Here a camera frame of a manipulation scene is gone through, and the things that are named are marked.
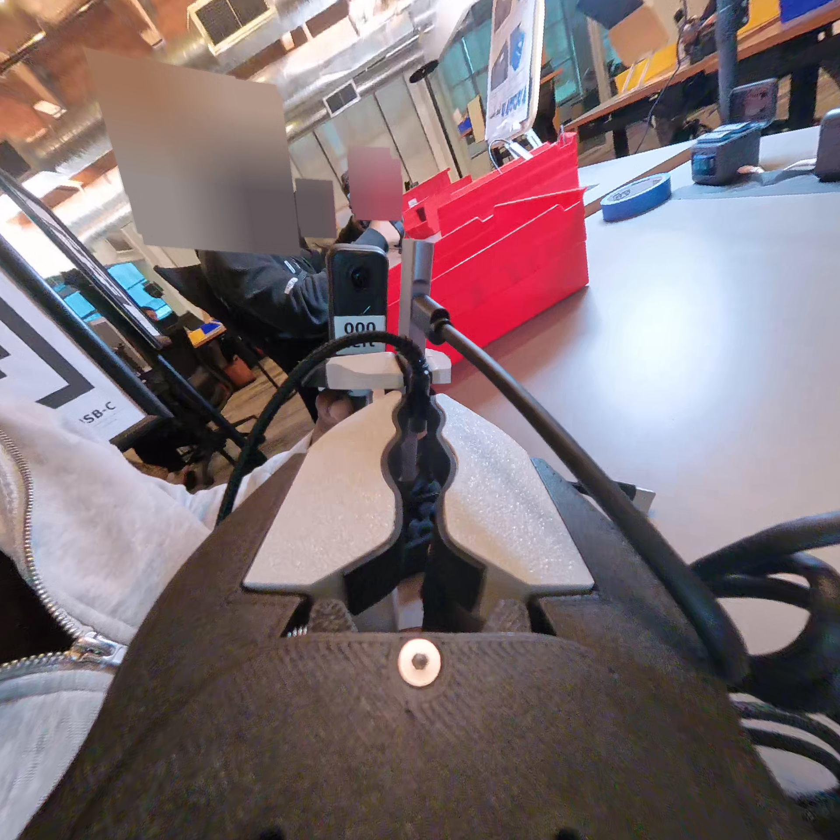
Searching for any person's left forearm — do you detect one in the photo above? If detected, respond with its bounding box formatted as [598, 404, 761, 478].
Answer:
[161, 420, 322, 526]

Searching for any black usb-c cable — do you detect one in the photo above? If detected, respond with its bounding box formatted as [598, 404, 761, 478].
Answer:
[412, 293, 840, 821]

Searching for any small instruction poster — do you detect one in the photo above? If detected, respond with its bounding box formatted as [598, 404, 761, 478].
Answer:
[484, 0, 547, 142]

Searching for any red plastic bin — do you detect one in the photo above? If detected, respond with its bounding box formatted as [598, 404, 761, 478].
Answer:
[400, 131, 580, 240]
[386, 187, 589, 349]

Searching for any black and blue charger case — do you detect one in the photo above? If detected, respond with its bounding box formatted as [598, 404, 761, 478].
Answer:
[689, 123, 763, 186]

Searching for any person's left hand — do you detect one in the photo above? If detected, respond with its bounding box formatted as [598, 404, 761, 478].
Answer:
[314, 392, 358, 444]

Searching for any blue tape roll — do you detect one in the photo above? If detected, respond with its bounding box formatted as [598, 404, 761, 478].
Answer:
[600, 172, 674, 223]

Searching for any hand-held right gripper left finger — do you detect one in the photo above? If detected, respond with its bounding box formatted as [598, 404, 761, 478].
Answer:
[243, 390, 404, 618]

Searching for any dark grey box device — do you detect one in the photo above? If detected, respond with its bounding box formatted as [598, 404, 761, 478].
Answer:
[812, 108, 840, 182]

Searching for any black framed sign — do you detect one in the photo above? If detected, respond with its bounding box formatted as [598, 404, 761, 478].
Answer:
[0, 167, 173, 447]

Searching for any white zip jacket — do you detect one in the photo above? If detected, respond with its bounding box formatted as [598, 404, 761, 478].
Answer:
[0, 392, 217, 840]

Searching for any row of yellow bins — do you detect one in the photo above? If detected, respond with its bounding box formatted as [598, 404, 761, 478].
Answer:
[613, 56, 657, 96]

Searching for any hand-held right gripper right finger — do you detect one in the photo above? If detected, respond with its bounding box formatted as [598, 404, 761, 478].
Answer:
[427, 392, 595, 618]

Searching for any blue braided cable bundle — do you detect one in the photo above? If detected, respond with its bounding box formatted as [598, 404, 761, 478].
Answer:
[215, 330, 447, 592]

